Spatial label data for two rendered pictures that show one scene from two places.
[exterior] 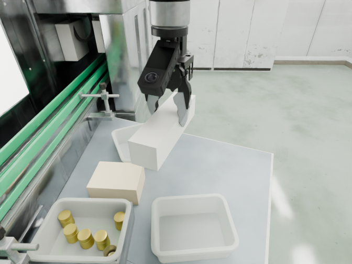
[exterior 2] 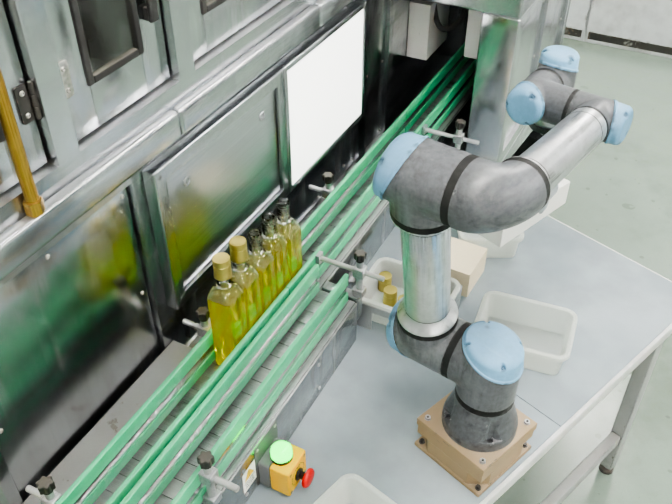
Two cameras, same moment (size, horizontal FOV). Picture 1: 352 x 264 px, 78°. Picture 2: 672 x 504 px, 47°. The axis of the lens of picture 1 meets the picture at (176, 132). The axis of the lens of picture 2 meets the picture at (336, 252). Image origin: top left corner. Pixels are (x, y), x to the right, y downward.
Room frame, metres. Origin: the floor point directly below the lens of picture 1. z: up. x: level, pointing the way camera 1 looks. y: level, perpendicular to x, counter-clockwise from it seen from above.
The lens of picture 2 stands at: (-1.00, -0.21, 2.11)
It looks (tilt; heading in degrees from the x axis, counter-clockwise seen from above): 40 degrees down; 26
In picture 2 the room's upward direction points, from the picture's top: straight up
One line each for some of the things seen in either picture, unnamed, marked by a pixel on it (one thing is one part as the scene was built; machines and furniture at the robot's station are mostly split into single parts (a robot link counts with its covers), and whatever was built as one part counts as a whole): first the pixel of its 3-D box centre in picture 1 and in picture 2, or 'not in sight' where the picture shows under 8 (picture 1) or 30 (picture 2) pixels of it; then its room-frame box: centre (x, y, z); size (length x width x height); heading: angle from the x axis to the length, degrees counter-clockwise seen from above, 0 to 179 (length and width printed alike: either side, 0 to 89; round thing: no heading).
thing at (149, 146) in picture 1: (167, 125); (524, 207); (0.43, 0.02, 1.08); 0.24 x 0.06 x 0.06; 158
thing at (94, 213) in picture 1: (87, 234); (406, 301); (0.32, 0.24, 0.80); 0.22 x 0.17 x 0.09; 89
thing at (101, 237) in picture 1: (102, 239); not in sight; (0.31, 0.20, 0.79); 0.04 x 0.04 x 0.04
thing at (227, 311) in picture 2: not in sight; (229, 323); (-0.08, 0.48, 0.99); 0.06 x 0.06 x 0.21; 89
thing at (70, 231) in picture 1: (72, 233); (390, 296); (0.33, 0.29, 0.79); 0.04 x 0.04 x 0.04
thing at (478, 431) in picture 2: not in sight; (482, 405); (0.02, -0.04, 0.89); 0.15 x 0.15 x 0.10
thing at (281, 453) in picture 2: not in sight; (281, 451); (-0.22, 0.29, 0.84); 0.05 x 0.05 x 0.03
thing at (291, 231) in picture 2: not in sight; (286, 257); (0.15, 0.47, 0.99); 0.06 x 0.06 x 0.21; 89
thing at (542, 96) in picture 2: not in sight; (541, 100); (0.35, 0.01, 1.39); 0.11 x 0.11 x 0.08; 79
